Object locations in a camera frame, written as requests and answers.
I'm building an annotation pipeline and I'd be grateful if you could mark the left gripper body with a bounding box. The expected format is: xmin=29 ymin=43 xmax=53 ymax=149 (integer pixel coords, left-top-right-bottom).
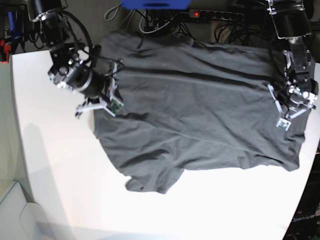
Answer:
xmin=283 ymin=79 xmax=319 ymax=110

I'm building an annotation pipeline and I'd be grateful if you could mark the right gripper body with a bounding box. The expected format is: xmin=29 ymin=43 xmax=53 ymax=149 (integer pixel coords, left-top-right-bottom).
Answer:
xmin=48 ymin=59 xmax=111 ymax=103

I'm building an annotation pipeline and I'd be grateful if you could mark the dark grey t-shirt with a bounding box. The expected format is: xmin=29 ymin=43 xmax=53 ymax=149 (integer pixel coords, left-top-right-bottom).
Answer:
xmin=94 ymin=32 xmax=309 ymax=194

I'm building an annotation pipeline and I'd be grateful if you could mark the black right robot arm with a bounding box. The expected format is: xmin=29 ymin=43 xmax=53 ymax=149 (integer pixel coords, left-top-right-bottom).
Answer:
xmin=26 ymin=0 xmax=121 ymax=104

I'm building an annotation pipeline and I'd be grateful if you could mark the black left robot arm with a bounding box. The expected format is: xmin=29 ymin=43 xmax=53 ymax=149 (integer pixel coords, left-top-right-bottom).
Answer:
xmin=267 ymin=0 xmax=319 ymax=111

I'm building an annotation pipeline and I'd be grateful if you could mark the red clamp tool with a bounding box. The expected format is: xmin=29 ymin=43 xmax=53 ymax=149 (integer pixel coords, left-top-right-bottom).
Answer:
xmin=0 ymin=38 xmax=12 ymax=64

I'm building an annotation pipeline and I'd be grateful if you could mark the blue box overhead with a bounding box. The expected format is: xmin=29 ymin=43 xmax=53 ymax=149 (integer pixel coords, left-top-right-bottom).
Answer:
xmin=120 ymin=0 xmax=191 ymax=10

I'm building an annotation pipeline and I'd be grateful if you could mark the black power strip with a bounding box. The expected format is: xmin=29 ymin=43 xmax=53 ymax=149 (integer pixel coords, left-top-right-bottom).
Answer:
xmin=188 ymin=9 xmax=245 ymax=22

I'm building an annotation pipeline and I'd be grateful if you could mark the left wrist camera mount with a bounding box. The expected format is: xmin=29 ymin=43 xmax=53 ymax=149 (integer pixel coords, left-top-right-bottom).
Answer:
xmin=263 ymin=81 xmax=316 ymax=131

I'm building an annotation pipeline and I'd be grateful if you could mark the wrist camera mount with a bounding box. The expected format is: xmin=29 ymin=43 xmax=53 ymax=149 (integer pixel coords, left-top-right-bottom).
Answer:
xmin=75 ymin=60 xmax=124 ymax=118
xmin=263 ymin=81 xmax=316 ymax=131

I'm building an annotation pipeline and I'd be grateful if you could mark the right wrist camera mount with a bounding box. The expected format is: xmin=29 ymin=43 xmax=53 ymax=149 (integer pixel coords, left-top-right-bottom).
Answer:
xmin=75 ymin=60 xmax=124 ymax=118

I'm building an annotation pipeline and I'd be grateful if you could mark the white cable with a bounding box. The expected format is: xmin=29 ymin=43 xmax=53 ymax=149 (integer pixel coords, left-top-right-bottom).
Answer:
xmin=138 ymin=9 xmax=173 ymax=34

